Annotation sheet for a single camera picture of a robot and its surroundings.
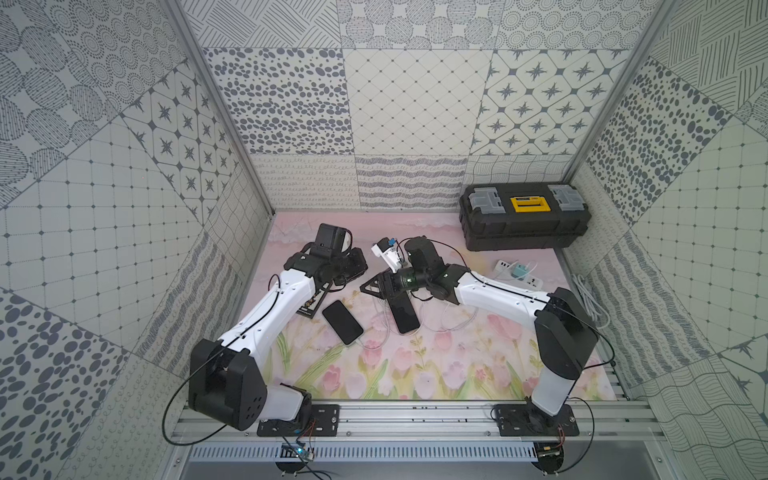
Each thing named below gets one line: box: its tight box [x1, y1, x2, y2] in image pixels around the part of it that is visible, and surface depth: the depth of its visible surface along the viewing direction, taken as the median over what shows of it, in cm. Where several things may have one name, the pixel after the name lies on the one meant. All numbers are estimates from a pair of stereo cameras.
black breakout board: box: [296, 282, 331, 318], surface depth 95 cm
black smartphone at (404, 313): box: [387, 290, 420, 334], surface depth 92 cm
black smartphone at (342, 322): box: [322, 300, 364, 345], surface depth 92 cm
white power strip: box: [493, 259, 544, 290], surface depth 100 cm
